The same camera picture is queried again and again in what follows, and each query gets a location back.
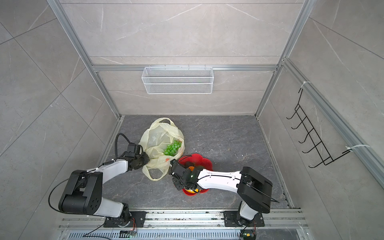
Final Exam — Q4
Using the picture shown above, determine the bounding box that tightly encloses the yellow fake banana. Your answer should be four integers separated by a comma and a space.
186, 189, 199, 194

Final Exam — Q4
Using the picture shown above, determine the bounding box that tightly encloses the red flower-shaped plastic plate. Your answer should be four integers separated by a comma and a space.
179, 154, 213, 197

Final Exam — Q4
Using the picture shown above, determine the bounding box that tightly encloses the cream plastic bag fruit print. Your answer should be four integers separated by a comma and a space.
139, 118, 185, 182

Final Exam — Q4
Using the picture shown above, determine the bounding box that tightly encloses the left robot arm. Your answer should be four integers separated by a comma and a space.
58, 143, 149, 227

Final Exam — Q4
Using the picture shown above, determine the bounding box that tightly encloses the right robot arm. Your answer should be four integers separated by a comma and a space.
169, 160, 275, 227

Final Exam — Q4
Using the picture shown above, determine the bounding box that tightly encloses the green fake grapes bunch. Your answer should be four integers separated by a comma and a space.
164, 140, 182, 157

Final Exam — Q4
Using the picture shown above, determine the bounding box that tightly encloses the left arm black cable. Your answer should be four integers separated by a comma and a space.
113, 132, 132, 160

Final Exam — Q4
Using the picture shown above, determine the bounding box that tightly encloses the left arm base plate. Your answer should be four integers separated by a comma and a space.
103, 211, 147, 228

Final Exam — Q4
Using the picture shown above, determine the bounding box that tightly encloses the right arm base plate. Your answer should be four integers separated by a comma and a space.
223, 211, 265, 228

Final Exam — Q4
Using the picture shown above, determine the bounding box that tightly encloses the white wire mesh basket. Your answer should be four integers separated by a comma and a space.
142, 67, 214, 95

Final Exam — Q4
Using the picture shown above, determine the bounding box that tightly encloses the aluminium rail frame front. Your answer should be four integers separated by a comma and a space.
53, 209, 313, 240

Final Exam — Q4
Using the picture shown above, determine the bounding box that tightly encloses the black wire hook rack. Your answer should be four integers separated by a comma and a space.
286, 89, 352, 169

